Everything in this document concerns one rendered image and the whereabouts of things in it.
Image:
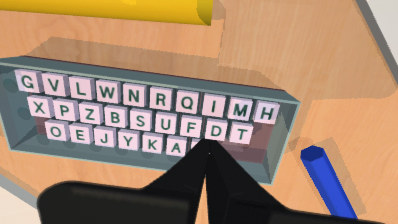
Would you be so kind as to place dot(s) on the yellow cylinder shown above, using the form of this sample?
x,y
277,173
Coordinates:
x,y
195,12

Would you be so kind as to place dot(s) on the grey keyboard with white letter keys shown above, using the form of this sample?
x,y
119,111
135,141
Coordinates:
x,y
139,119

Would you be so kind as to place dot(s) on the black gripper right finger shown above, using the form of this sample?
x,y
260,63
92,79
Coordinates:
x,y
234,197

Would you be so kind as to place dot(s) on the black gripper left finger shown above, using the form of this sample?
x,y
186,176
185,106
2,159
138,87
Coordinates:
x,y
172,198

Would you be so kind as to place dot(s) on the blue hexagonal rod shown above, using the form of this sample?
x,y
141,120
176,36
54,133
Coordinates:
x,y
326,181

